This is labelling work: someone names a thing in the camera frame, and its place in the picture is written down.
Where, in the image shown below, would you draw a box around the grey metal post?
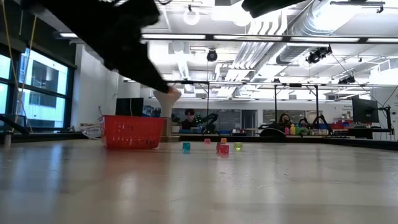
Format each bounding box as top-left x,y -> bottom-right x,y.
2,130 -> 13,149

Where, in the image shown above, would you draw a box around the silver ventilation duct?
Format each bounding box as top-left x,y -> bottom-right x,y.
276,0 -> 398,65

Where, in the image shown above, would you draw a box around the red plastic mesh basket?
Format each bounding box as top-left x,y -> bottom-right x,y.
99,114 -> 166,150

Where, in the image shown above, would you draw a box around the white coiled cable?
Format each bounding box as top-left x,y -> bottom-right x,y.
81,124 -> 102,140

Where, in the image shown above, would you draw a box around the black domed object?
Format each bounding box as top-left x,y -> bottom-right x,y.
259,127 -> 287,138

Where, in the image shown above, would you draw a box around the black monitor on arm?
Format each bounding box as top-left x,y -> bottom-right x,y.
351,96 -> 395,135

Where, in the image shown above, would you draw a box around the white mushroom table lamp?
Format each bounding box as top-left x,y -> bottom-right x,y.
152,86 -> 183,143

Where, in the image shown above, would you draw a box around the white ring lamp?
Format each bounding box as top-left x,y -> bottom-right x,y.
182,7 -> 201,26

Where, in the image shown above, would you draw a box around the black background rig frame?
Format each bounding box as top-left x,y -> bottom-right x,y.
163,80 -> 398,138

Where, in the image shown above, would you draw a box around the black framed window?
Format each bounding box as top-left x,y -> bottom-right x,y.
0,46 -> 75,131

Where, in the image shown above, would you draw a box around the person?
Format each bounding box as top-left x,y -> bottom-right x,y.
277,113 -> 293,131
181,108 -> 200,131

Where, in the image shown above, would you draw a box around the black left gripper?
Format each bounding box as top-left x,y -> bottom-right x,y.
77,0 -> 172,93

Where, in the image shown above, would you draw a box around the black monitor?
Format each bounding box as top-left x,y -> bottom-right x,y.
115,97 -> 145,116

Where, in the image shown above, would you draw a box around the black background robot arms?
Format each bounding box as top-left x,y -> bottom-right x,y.
298,114 -> 333,131

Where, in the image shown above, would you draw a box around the black ceiling spotlight cluster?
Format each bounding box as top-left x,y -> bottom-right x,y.
305,45 -> 333,65

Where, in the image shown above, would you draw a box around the black overhead light bar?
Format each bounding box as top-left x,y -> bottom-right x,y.
58,30 -> 398,44

